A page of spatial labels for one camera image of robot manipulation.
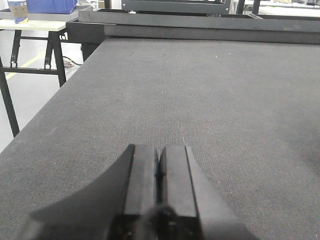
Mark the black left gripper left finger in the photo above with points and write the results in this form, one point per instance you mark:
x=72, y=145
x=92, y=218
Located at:
x=119, y=196

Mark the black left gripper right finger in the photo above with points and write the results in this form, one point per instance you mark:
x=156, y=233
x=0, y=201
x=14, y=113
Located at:
x=201, y=212

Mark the white side table black legs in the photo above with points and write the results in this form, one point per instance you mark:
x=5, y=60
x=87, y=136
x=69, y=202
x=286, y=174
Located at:
x=36, y=50

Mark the white lab bench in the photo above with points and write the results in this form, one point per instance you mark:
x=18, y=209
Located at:
x=280, y=8

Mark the blue plastic crate background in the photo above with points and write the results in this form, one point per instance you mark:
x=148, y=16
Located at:
x=51, y=6

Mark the paper cup with sleeve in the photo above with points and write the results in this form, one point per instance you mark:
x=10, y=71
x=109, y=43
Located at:
x=19, y=11

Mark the black metal frame rack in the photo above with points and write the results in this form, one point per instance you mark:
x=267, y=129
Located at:
x=218, y=20

